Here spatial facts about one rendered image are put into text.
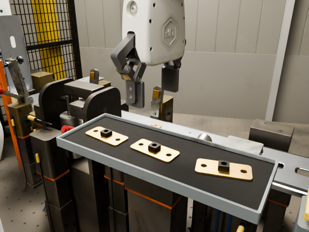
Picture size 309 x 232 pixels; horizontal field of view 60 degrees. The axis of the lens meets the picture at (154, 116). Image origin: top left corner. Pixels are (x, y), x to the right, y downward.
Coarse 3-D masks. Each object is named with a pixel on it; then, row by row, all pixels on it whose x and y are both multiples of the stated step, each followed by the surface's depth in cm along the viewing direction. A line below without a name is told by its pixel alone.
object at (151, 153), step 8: (136, 144) 48; (144, 144) 48; (152, 144) 46; (160, 144) 46; (144, 152) 46; (152, 152) 46; (160, 152) 46; (168, 152) 46; (176, 152) 46; (160, 160) 44; (168, 160) 43
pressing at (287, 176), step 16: (32, 96) 121; (128, 112) 104; (176, 128) 91; (192, 128) 92; (288, 160) 73; (304, 160) 73; (288, 176) 66; (304, 176) 66; (288, 192) 62; (304, 192) 60
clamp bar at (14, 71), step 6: (6, 60) 91; (12, 60) 90; (18, 60) 94; (6, 66) 91; (12, 66) 91; (18, 66) 93; (12, 72) 93; (18, 72) 93; (12, 78) 95; (18, 78) 94; (18, 84) 95; (24, 84) 96; (18, 90) 97; (24, 90) 96; (24, 96) 97
